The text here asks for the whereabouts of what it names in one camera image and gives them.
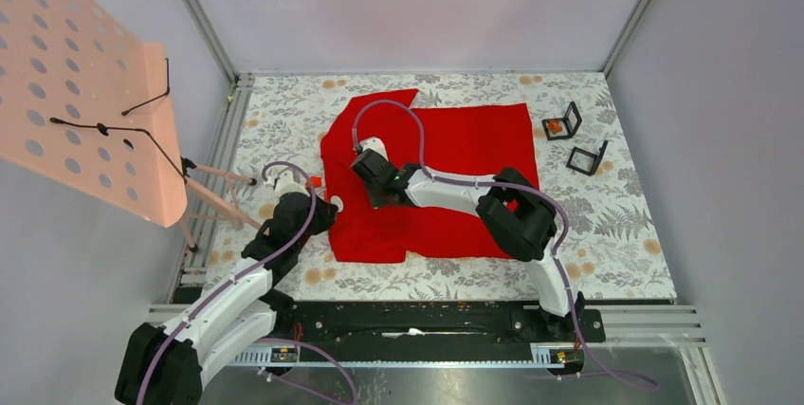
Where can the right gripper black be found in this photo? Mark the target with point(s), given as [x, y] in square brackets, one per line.
[376, 201]

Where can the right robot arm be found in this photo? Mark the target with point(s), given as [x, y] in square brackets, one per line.
[524, 223]

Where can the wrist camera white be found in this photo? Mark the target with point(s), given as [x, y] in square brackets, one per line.
[287, 181]
[374, 144]

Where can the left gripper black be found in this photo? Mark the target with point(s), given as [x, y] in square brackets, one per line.
[326, 211]

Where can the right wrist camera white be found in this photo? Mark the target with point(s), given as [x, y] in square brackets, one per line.
[374, 144]

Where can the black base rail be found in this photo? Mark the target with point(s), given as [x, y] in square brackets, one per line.
[433, 331]

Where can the black display box with orange brooch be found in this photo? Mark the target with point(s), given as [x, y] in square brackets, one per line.
[564, 127]

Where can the round orange white brooch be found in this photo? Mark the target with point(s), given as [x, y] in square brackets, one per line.
[336, 201]

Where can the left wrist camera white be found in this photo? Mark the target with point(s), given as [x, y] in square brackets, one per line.
[287, 181]

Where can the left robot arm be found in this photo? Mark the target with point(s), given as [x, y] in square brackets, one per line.
[174, 362]

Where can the pink perforated music stand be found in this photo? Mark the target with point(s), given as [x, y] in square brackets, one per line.
[85, 103]

